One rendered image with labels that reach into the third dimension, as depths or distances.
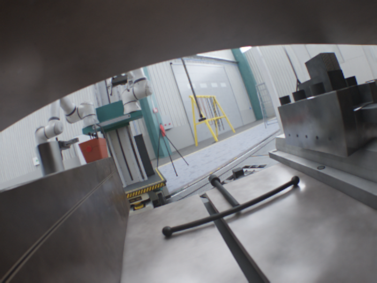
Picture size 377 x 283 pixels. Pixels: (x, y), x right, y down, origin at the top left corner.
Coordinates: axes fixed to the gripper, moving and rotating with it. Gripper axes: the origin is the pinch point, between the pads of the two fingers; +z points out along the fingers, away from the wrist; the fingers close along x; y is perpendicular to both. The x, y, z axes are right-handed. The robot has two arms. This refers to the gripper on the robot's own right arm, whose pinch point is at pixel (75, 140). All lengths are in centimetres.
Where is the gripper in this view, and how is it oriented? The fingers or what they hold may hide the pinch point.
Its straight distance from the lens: 106.7
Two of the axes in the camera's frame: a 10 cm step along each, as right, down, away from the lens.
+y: -3.0, -9.5, -0.5
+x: -2.8, 0.4, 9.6
